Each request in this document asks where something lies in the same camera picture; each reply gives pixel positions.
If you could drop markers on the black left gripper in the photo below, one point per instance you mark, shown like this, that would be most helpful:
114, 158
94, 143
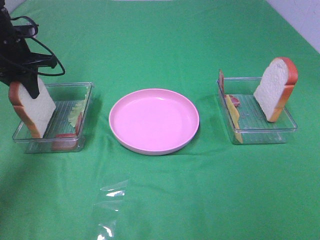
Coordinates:
17, 62

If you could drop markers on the bread slice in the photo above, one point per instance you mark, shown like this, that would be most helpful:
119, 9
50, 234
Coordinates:
276, 86
35, 113

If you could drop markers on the green lettuce leaf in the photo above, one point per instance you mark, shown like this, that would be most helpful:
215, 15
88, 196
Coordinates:
78, 109

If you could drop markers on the bacon strip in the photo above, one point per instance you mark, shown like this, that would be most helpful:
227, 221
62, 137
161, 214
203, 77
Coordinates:
233, 99
68, 145

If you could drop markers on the clear left plastic tray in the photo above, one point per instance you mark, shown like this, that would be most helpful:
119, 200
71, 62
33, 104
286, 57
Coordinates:
65, 96

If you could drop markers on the clear plastic tray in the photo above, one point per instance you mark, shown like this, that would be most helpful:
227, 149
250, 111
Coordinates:
253, 127
65, 96

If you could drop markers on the pink round plate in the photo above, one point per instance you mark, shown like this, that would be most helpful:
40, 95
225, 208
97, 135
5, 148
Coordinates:
154, 121

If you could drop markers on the yellow cheese slice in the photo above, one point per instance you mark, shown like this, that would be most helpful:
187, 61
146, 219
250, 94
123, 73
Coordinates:
234, 116

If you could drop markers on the green tablecloth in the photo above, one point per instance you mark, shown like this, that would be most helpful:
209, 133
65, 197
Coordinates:
209, 190

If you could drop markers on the clear right plastic tray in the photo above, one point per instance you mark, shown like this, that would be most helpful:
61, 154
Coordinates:
253, 127

